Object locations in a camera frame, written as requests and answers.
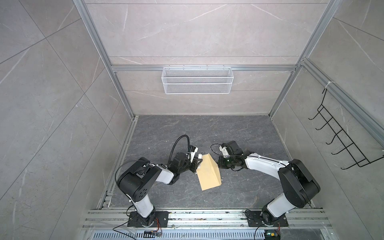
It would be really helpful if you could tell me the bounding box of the tan paper envelope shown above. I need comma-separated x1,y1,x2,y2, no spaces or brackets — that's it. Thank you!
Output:
197,154,222,191

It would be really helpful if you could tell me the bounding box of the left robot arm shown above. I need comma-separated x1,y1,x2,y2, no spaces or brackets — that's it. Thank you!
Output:
115,153,203,226

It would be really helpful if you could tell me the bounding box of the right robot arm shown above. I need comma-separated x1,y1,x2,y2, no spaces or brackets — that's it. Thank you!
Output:
218,141,321,226

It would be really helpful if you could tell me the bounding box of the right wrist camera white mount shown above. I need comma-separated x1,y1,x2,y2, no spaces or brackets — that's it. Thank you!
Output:
219,146,230,158

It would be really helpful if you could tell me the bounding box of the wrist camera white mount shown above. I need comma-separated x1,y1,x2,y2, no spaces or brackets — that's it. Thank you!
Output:
188,145,198,163
219,146,230,158

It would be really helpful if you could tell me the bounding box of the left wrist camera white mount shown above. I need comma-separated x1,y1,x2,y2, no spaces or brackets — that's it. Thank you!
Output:
188,145,198,163

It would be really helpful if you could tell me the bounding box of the left black camera cable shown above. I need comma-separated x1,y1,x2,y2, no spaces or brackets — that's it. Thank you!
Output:
167,134,192,164

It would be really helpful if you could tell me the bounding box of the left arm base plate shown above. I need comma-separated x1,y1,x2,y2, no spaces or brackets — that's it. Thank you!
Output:
127,211,169,228

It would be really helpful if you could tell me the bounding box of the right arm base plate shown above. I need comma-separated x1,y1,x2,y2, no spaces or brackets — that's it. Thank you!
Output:
244,210,289,227

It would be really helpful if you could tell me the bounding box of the slotted cable duct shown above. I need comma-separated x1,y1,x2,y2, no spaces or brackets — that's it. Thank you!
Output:
91,230,265,240

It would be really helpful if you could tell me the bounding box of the white wire mesh basket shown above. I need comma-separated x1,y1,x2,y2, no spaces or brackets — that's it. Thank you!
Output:
162,67,234,95

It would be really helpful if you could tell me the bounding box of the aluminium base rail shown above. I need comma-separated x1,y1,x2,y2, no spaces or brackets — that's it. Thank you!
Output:
81,209,332,231

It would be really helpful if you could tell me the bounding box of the black wire hook rack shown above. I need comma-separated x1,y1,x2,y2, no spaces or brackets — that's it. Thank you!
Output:
308,89,384,170

